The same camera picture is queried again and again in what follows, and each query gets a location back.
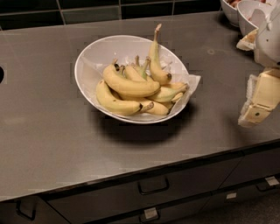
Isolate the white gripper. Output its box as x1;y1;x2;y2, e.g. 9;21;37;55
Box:
236;3;280;128

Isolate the white bowl back right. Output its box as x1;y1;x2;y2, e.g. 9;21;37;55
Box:
237;0;277;36

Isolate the white bowl far back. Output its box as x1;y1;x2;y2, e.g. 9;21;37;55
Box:
220;0;241;27

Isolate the right greenish yellow banana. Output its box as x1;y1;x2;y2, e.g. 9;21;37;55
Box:
148;82;189;102

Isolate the upright yellow banana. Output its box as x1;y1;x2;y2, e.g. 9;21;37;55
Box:
148;24;172;85

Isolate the greenish middle banana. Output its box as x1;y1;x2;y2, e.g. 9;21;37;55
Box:
123;55;153;81

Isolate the white oval bowl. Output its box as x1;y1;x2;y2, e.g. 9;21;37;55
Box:
74;35;193;124

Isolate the white label right drawer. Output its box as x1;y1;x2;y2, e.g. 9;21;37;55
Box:
265;176;280;186

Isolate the white label drawer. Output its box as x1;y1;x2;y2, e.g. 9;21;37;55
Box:
265;176;280;186
143;207;158;220

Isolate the upper middle drawer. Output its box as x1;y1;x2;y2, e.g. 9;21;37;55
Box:
47;157;240;224

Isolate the white label lower right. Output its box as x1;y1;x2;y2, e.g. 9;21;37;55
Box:
226;192;237;200

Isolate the lower middle drawer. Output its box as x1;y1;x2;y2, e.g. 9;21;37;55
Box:
109;197;208;224

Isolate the white label lower drawer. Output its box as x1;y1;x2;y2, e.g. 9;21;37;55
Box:
143;207;158;220

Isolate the left drawer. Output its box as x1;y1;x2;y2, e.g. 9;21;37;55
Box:
0;196;69;224

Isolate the black drawer handle middle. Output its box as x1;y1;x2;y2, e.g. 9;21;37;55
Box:
137;177;170;195

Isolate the black drawer handle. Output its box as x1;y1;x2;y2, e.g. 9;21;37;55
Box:
16;199;37;221
137;177;170;195

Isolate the black drawer handle left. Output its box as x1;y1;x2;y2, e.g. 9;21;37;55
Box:
16;199;37;221

